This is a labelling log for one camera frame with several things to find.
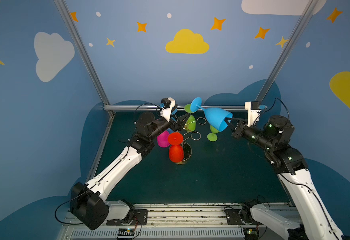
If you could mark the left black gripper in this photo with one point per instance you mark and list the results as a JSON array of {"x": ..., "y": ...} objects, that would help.
[{"x": 173, "y": 122}]

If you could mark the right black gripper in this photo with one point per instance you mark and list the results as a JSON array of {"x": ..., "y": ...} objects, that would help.
[{"x": 239, "y": 130}]

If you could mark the blue wine glass front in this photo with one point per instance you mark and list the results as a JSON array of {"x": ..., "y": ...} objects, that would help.
[{"x": 215, "y": 116}]

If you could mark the blue wine glass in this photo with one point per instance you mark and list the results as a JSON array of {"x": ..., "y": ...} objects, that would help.
[
  {"x": 173, "y": 117},
  {"x": 215, "y": 116}
]

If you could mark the green wine glass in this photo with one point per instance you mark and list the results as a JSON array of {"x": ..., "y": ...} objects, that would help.
[
  {"x": 212, "y": 136},
  {"x": 191, "y": 122}
]

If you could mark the red wine glass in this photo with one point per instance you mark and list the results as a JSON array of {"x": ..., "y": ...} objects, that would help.
[{"x": 176, "y": 152}]

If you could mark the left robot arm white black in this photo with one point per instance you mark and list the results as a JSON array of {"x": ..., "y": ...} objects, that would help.
[{"x": 88, "y": 201}]

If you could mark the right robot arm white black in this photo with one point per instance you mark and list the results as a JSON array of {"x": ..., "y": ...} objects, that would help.
[{"x": 292, "y": 170}]

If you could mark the green wine glass back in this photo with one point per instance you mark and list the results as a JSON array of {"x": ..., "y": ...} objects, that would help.
[{"x": 191, "y": 122}]

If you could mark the blue wine glass back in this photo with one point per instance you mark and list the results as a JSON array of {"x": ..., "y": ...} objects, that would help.
[{"x": 173, "y": 117}]

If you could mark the pink wine glass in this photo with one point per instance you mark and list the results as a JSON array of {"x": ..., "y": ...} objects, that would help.
[{"x": 162, "y": 139}]

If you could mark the right circuit board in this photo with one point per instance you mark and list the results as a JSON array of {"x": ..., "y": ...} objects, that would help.
[{"x": 250, "y": 234}]

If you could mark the circuit board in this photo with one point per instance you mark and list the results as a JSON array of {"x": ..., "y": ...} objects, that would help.
[
  {"x": 250, "y": 234},
  {"x": 125, "y": 233}
]

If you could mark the left circuit board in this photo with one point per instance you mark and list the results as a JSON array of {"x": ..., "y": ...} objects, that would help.
[{"x": 125, "y": 233}]

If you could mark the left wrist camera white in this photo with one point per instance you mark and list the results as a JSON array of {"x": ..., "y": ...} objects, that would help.
[{"x": 167, "y": 105}]

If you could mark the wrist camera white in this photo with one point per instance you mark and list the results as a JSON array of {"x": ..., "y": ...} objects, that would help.
[
  {"x": 254, "y": 110},
  {"x": 167, "y": 105}
]

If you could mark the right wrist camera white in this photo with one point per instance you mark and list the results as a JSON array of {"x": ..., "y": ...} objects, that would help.
[{"x": 254, "y": 110}]

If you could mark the aluminium frame right post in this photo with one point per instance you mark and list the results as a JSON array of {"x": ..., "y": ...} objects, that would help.
[{"x": 288, "y": 48}]

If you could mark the aluminium frame post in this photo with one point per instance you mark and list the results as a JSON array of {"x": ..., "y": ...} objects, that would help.
[
  {"x": 70, "y": 24},
  {"x": 288, "y": 48}
]

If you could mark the aluminium frame back bar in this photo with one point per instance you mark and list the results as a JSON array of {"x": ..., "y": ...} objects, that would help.
[{"x": 149, "y": 107}]

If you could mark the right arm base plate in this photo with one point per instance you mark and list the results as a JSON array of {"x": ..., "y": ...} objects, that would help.
[{"x": 234, "y": 217}]

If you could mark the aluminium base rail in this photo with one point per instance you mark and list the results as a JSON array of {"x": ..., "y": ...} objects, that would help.
[{"x": 171, "y": 222}]

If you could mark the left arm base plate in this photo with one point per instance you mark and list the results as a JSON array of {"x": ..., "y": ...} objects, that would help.
[{"x": 137, "y": 216}]

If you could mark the aluminium frame left post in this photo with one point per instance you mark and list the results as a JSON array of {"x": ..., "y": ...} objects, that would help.
[{"x": 70, "y": 24}]

